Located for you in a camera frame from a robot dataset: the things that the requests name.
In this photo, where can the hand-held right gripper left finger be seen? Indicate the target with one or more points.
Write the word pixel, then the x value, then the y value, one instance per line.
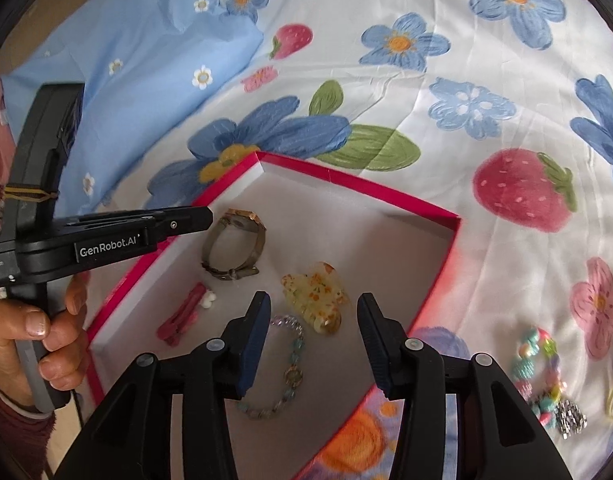
pixel 251 352

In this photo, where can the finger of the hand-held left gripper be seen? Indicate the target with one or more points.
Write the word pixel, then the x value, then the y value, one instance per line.
pixel 186 222

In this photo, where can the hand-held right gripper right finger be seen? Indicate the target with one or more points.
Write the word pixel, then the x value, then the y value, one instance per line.
pixel 374 352

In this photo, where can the pink hair clip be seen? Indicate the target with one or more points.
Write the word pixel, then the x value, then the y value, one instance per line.
pixel 184 317

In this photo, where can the yellow translucent claw clip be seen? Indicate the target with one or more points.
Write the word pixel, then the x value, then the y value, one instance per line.
pixel 311 290

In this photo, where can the red shallow box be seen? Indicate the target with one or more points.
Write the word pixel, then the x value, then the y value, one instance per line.
pixel 361 240

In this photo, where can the person's left forearm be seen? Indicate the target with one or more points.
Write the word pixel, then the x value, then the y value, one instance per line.
pixel 16 440

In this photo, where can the person's left hand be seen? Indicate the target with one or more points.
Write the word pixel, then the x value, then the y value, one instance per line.
pixel 66 347

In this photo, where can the blue daisy pillowcase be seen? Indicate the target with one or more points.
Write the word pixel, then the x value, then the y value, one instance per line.
pixel 151 85

